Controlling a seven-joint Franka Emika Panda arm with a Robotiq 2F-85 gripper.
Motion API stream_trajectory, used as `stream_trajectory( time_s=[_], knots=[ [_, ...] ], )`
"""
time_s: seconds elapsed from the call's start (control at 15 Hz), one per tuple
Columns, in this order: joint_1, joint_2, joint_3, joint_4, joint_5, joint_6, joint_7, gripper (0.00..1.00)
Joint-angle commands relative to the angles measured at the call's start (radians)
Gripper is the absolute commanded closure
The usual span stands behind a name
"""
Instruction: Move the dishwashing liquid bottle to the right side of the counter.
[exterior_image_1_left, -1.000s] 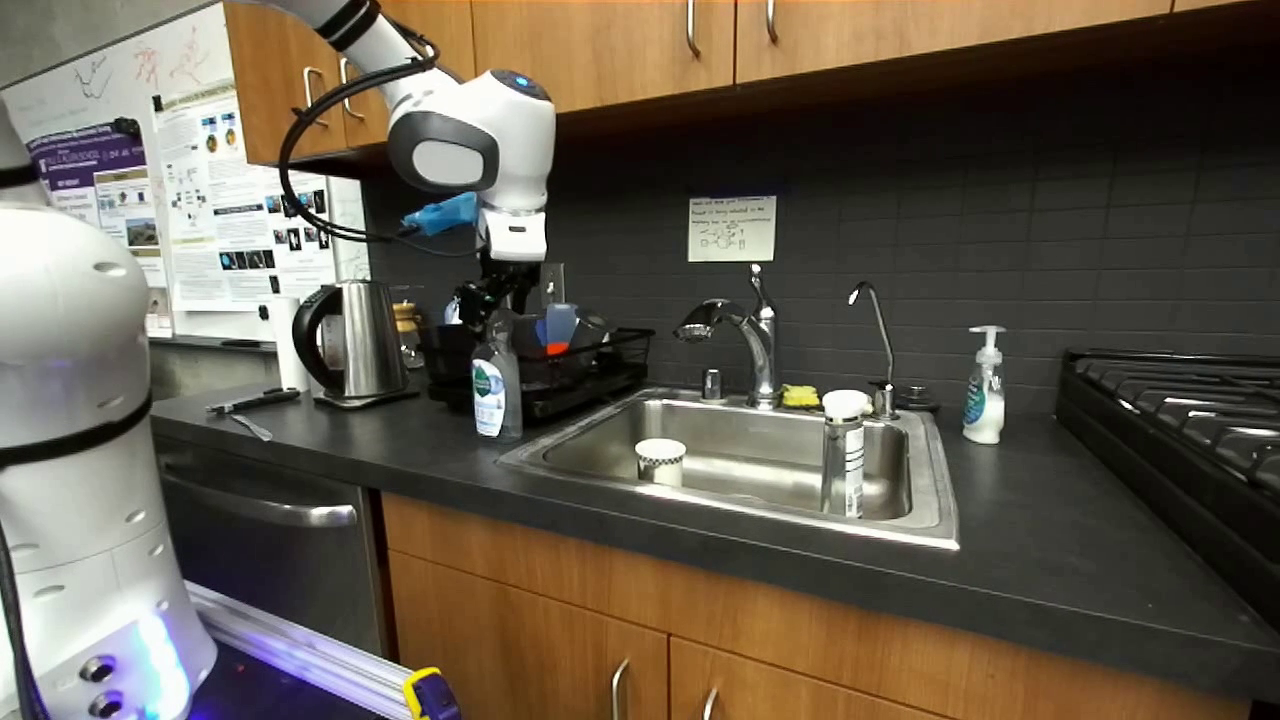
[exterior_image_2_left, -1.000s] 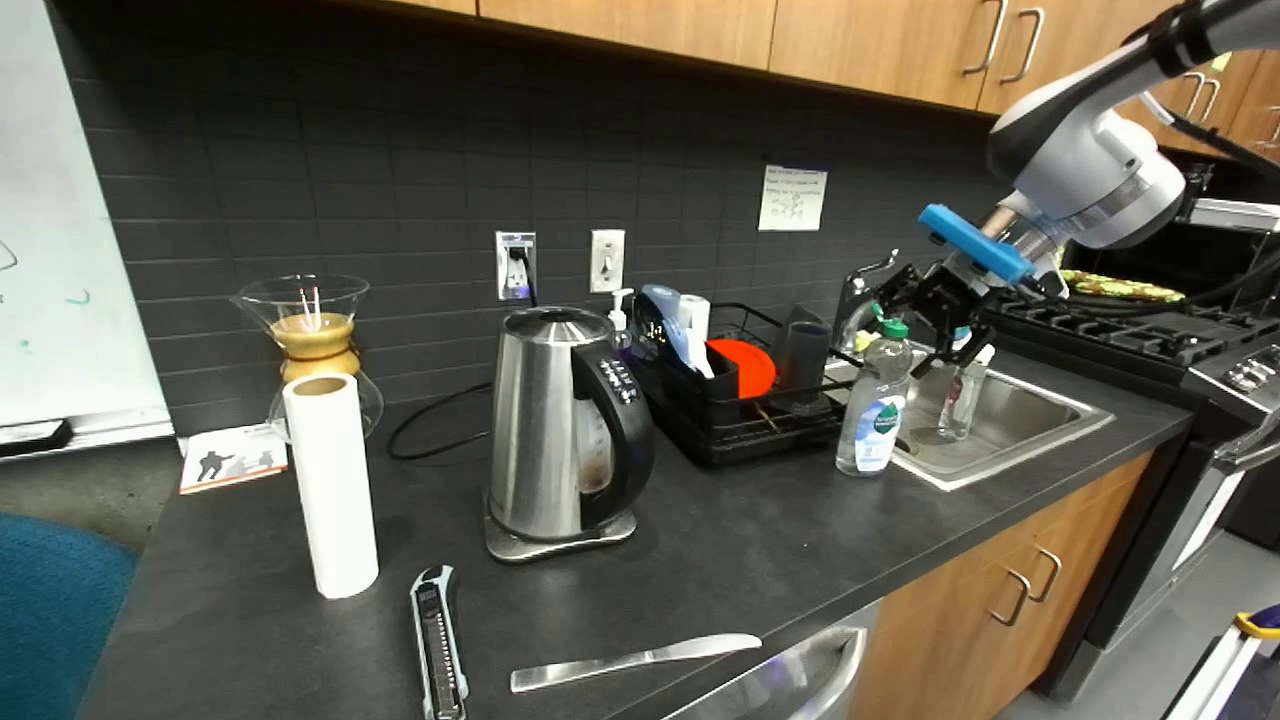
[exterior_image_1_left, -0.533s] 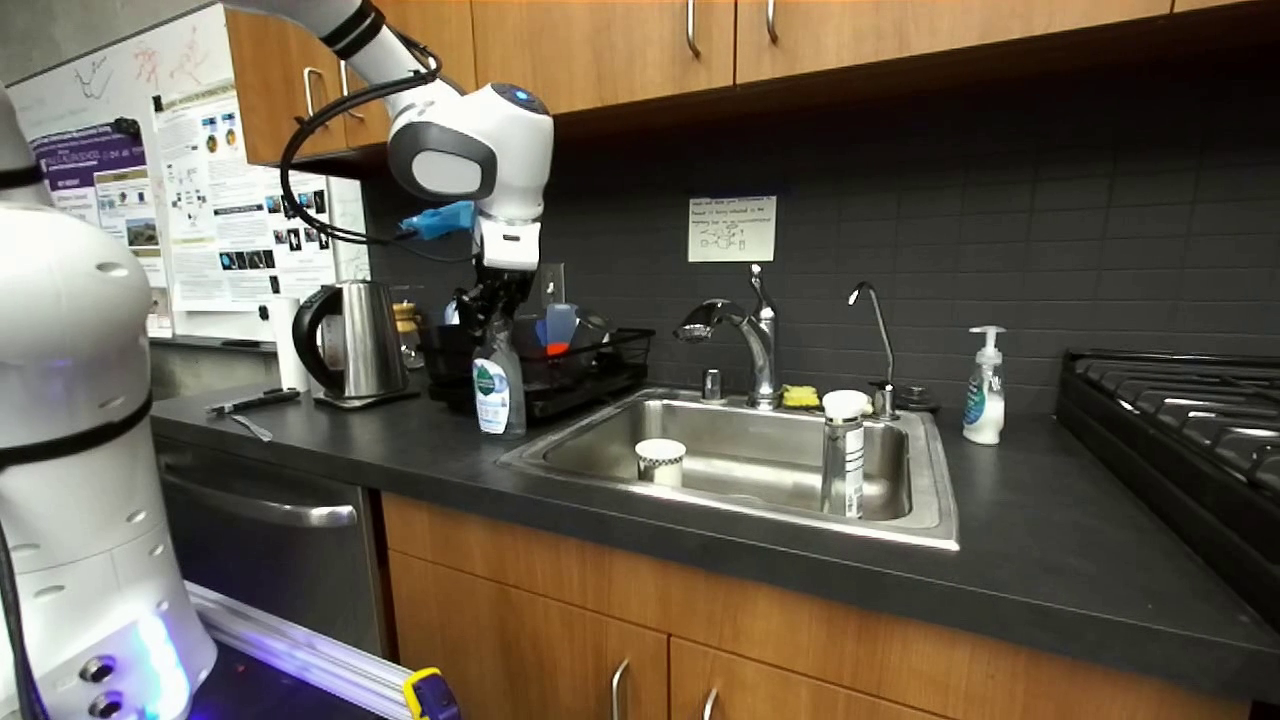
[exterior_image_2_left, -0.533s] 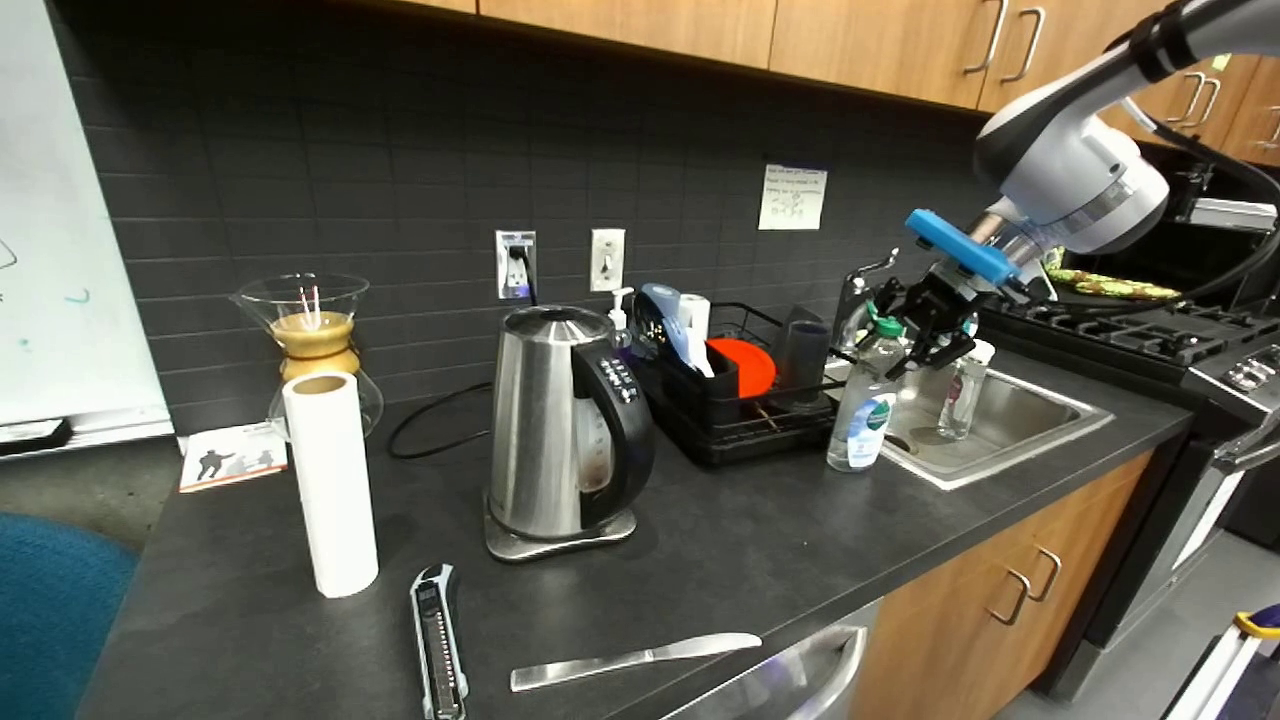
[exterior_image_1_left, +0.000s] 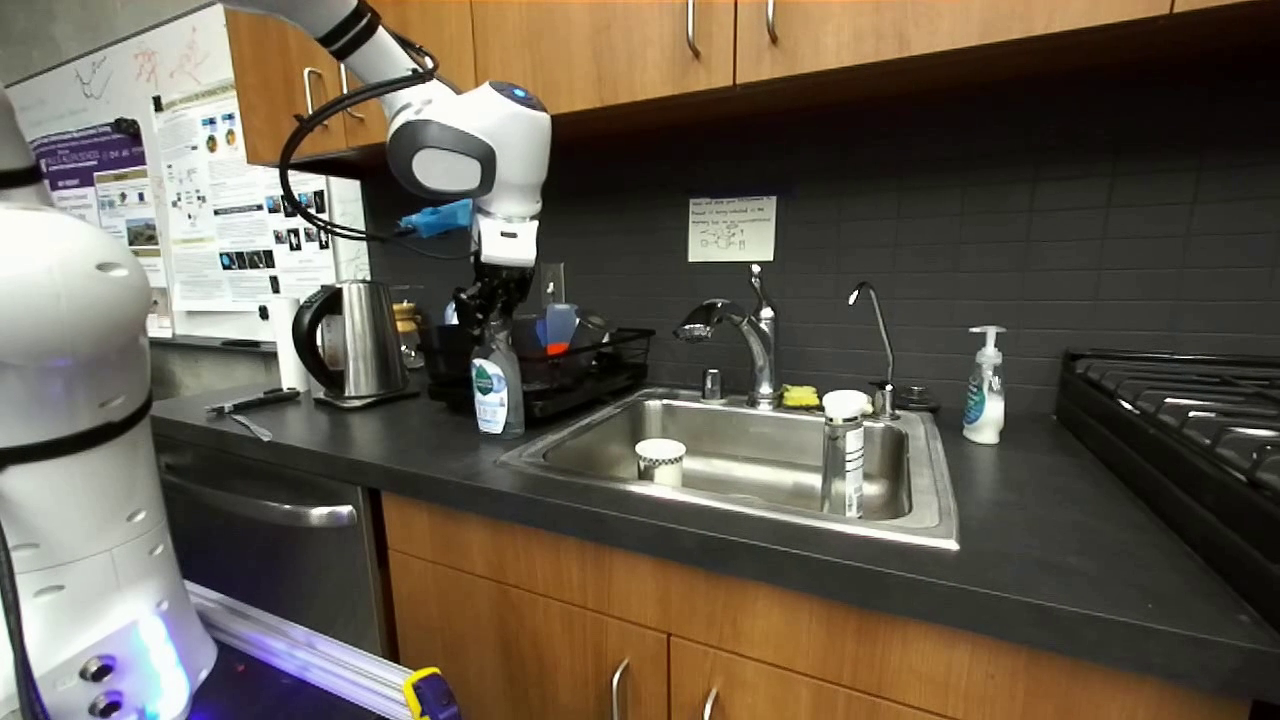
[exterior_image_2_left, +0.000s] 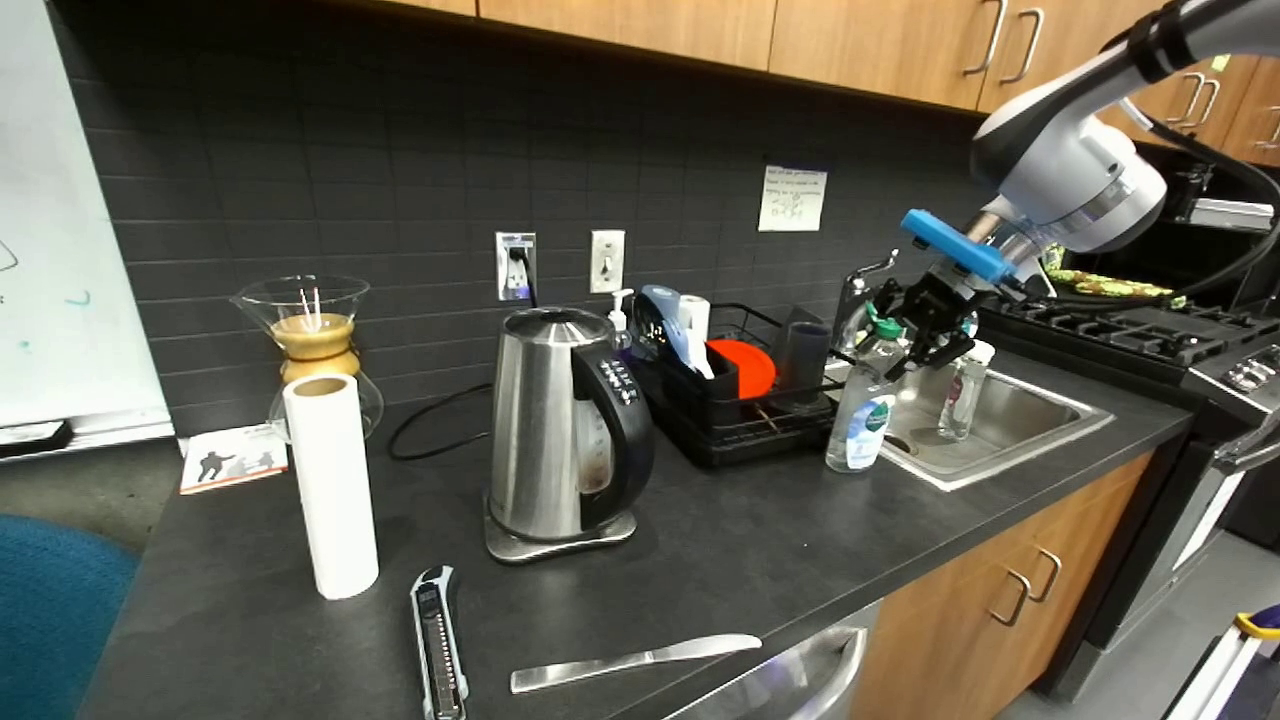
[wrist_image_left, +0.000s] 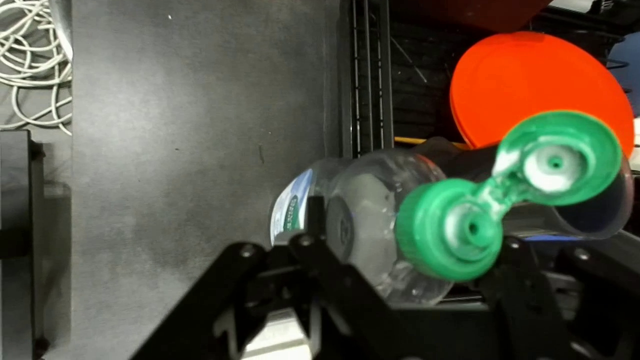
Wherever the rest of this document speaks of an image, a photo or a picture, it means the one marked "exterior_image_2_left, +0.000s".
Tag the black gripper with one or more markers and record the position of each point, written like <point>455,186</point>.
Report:
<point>942,315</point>

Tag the clear dish soap bottle green cap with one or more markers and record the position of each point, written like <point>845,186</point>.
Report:
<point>863,423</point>

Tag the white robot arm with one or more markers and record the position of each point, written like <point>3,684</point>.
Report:
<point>1067,167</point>

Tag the stainless steel sink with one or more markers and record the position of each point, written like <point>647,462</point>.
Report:
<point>1027,415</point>

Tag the orange plate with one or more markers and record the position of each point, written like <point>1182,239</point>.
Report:
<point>744,370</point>

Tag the black dish rack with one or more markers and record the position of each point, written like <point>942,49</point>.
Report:
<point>744,423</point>

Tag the yellow green cloth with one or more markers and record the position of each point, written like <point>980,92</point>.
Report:
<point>1113,285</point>

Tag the wooden lower cabinets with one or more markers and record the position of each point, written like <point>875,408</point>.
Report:
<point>984,615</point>

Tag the wooden cabinets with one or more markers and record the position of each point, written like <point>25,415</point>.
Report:
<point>744,34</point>
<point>984,615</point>

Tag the small white pump dispenser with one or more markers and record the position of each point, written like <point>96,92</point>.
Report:
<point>619,315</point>

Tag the wooden upper cabinets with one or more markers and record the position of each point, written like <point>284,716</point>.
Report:
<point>744,34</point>

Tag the stainless steel dishwasher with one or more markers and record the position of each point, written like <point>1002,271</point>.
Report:
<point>785,674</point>

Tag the steel electric kettle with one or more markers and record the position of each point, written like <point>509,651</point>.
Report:
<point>545,426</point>

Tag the silver knife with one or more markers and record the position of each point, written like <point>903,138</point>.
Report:
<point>626,660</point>

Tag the yellow clamp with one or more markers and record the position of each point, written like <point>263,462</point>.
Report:
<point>1263,626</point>

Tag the white paper towel roll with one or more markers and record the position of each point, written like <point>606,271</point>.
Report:
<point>334,492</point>

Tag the glass pour-over coffee maker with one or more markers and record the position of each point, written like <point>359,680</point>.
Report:
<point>313,334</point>

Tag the small printed card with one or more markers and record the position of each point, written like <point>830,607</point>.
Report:
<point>230,462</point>

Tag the whiteboard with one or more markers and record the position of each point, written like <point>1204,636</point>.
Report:
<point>61,225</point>

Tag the blue chair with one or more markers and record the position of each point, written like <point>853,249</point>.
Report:
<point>61,626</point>

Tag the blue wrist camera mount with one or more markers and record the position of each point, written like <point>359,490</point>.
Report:
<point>955,247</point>

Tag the white paper wall note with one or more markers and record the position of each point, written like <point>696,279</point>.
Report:
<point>792,197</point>

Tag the white wall outlet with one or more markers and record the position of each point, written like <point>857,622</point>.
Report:
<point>606,263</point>

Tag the wall outlet with plug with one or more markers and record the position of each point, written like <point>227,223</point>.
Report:
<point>515,265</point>

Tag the white cart frame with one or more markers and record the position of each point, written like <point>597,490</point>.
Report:
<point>1220,680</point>

